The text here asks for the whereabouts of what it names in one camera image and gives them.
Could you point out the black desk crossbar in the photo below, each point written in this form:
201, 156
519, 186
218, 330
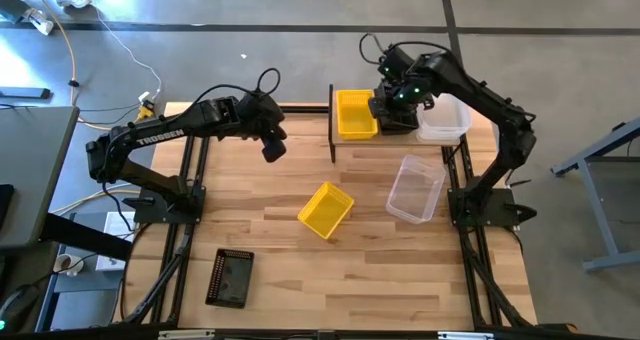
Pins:
85, 237

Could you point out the white mug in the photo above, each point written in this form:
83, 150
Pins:
64, 264

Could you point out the yellow power plug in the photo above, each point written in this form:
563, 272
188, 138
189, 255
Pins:
146, 111

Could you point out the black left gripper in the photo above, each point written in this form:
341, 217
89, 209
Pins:
272, 130

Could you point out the person's leg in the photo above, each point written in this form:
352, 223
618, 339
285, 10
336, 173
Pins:
12, 7

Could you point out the grey desk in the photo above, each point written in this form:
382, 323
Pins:
35, 170

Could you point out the black computer mouse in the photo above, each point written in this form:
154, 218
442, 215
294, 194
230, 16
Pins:
17, 305

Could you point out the grey metal table frame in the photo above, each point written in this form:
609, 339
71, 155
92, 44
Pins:
597, 210

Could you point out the white box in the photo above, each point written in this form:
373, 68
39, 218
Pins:
117, 230

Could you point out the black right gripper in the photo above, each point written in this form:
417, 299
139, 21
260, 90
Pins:
395, 107

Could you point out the black aluminium table frame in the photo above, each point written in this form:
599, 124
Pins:
472, 250

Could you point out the silver bracket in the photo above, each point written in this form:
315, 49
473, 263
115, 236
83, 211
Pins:
465, 335
187, 334

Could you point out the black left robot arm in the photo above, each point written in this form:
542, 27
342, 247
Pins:
200, 117

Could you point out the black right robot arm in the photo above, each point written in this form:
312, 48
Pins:
480, 94

